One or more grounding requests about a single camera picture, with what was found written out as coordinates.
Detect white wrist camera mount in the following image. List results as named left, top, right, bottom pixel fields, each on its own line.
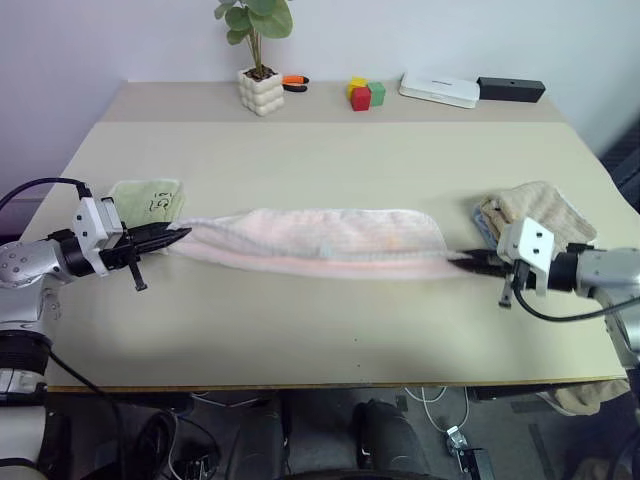
left=72, top=196, right=127, bottom=277
left=496, top=216, right=557, bottom=297

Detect folded beige towel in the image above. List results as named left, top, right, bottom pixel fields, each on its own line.
left=472, top=181, right=599, bottom=252

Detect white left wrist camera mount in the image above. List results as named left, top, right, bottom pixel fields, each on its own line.
left=72, top=196, right=127, bottom=277

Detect long black box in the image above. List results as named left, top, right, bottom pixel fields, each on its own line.
left=475, top=75, right=547, bottom=105

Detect thin white cable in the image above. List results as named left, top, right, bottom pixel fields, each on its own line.
left=403, top=386, right=472, bottom=437

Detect folded green towel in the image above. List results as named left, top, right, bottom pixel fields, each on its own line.
left=106, top=176, right=189, bottom=234

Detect dark rounded shape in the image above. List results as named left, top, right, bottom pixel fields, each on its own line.
left=349, top=398, right=437, bottom=475

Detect green leafy plant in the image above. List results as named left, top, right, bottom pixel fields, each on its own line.
left=214, top=0, right=296, bottom=77

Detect red block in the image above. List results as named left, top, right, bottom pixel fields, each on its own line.
left=350, top=85, right=373, bottom=113

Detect green block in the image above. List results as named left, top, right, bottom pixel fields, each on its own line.
left=366, top=80, right=388, bottom=108

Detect orange handled pliers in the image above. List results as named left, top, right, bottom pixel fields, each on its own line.
left=280, top=74, right=312, bottom=94

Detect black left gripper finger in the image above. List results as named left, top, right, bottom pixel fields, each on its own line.
left=131, top=222, right=177, bottom=241
left=135, top=228, right=194, bottom=256

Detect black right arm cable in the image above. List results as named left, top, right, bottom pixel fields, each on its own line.
left=513, top=261, right=622, bottom=322

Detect flat white box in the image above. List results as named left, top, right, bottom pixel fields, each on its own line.
left=398, top=70, right=482, bottom=110

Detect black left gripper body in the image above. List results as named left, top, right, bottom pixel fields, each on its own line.
left=98, top=227, right=149, bottom=293

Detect dark ribbed object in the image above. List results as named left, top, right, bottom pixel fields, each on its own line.
left=598, top=118, right=640, bottom=214

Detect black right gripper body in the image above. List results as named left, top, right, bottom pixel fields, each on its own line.
left=491, top=252, right=527, bottom=310

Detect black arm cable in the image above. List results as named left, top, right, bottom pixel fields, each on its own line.
left=0, top=177, right=94, bottom=214
left=513, top=261, right=622, bottom=322

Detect hanging beige cloth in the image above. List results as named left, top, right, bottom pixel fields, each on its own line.
left=536, top=377, right=632, bottom=417

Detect silver metal clamp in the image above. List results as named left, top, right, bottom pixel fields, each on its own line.
left=443, top=424, right=470, bottom=457

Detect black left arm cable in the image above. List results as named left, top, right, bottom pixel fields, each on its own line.
left=0, top=177, right=94, bottom=214

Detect black cable bundle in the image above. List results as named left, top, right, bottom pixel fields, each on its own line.
left=113, top=393, right=224, bottom=480

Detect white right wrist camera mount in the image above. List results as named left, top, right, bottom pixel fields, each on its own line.
left=496, top=216, right=557, bottom=297

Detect white bubble plant pot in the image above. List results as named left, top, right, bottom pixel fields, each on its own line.
left=236, top=65, right=287, bottom=118

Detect pink towel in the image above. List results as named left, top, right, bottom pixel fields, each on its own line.
left=167, top=206, right=469, bottom=282

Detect blue cloth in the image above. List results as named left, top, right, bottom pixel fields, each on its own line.
left=471, top=206, right=494, bottom=237

